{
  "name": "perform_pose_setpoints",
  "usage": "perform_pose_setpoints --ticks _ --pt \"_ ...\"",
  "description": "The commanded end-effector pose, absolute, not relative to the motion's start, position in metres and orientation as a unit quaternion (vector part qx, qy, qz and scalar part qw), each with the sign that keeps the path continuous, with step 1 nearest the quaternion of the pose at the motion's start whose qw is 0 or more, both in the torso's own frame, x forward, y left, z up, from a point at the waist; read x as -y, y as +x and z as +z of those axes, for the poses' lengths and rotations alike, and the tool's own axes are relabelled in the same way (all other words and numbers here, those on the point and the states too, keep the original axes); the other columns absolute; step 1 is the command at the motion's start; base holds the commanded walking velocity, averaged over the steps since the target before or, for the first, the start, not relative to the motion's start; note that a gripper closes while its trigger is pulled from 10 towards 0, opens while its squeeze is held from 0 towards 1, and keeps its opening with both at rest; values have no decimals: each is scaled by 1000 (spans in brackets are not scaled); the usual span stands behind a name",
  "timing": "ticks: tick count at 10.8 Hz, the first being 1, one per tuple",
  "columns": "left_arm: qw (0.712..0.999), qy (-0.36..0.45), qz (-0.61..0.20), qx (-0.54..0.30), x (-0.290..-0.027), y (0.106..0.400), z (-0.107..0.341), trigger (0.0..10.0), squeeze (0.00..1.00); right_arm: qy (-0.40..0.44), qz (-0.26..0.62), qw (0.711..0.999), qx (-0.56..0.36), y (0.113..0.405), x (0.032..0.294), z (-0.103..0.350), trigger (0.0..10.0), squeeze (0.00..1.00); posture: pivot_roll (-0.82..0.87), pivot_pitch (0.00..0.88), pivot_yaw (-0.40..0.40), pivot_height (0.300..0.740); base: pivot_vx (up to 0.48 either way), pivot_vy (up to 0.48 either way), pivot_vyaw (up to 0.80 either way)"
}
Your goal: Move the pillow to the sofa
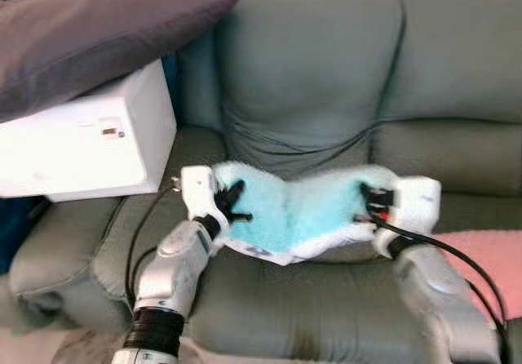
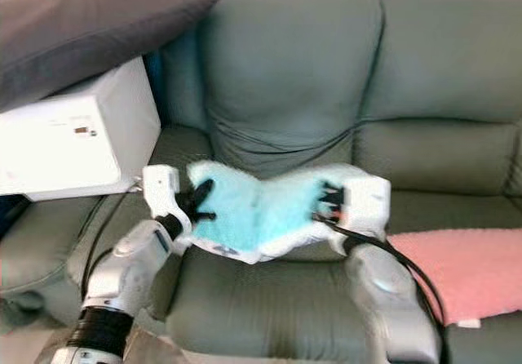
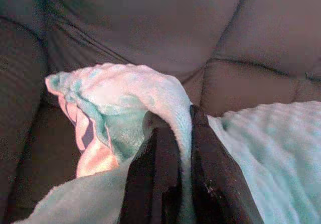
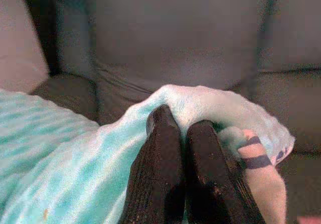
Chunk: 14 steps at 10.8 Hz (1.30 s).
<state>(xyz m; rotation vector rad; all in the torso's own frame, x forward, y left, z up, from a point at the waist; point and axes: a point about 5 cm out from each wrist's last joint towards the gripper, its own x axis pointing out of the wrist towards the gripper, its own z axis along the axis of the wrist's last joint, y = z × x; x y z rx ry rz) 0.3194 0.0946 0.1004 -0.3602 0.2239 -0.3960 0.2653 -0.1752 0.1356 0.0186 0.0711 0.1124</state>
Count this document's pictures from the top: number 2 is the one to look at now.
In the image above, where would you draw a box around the teal dotted plush pillow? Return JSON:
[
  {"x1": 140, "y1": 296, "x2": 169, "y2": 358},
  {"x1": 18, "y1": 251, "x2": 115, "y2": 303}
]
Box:
[{"x1": 185, "y1": 159, "x2": 373, "y2": 265}]

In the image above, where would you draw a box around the grey pillow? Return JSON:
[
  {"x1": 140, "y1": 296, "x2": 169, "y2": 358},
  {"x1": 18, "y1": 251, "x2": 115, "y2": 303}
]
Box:
[{"x1": 0, "y1": 0, "x2": 223, "y2": 113}]

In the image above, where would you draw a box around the pink blanket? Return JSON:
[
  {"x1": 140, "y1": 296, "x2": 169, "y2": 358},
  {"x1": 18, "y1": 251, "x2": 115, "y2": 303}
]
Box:
[{"x1": 385, "y1": 227, "x2": 522, "y2": 327}]

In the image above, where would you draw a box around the white box appliance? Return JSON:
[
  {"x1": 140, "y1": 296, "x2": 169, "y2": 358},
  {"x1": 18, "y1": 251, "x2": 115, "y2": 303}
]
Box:
[{"x1": 0, "y1": 55, "x2": 163, "y2": 202}]

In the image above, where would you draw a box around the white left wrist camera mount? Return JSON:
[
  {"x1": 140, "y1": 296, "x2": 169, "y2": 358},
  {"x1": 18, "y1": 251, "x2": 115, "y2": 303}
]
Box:
[{"x1": 142, "y1": 164, "x2": 193, "y2": 233}]

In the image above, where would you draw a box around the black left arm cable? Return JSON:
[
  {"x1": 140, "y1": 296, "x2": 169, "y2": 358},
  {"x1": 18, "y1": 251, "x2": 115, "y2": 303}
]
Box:
[{"x1": 79, "y1": 182, "x2": 147, "y2": 304}]

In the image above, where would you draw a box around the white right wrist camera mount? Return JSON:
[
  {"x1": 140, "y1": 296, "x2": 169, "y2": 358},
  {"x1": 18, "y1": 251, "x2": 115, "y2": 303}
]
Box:
[{"x1": 342, "y1": 175, "x2": 393, "y2": 255}]

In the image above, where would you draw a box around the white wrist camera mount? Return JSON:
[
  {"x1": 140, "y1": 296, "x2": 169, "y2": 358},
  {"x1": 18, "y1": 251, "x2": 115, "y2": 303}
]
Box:
[
  {"x1": 342, "y1": 175, "x2": 393, "y2": 255},
  {"x1": 142, "y1": 164, "x2": 193, "y2": 233}
]

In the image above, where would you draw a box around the grey-green leather sofa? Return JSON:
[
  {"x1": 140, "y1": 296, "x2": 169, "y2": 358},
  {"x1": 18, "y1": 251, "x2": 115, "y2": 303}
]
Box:
[{"x1": 0, "y1": 0, "x2": 522, "y2": 364}]

